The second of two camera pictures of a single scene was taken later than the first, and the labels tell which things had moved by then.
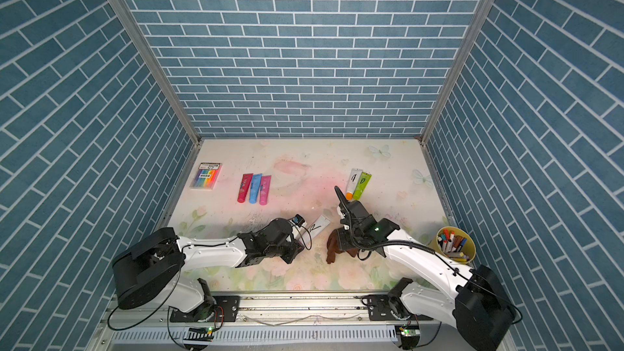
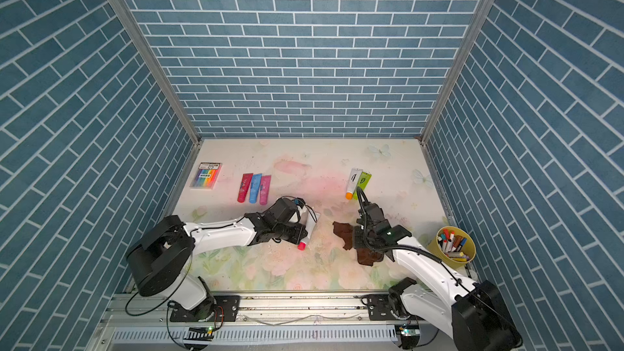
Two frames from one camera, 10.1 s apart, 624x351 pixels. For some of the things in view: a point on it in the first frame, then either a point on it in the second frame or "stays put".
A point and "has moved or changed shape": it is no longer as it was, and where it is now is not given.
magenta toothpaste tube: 265,189 stays put
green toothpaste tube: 364,180 stays put
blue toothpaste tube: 255,188 stays put
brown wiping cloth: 333,247 → 365,257
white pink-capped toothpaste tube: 305,233 has moved or changed shape
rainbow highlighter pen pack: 207,175 stays put
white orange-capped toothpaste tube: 353,182 stays put
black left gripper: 293,252 → 298,236
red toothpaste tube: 244,185 stays put
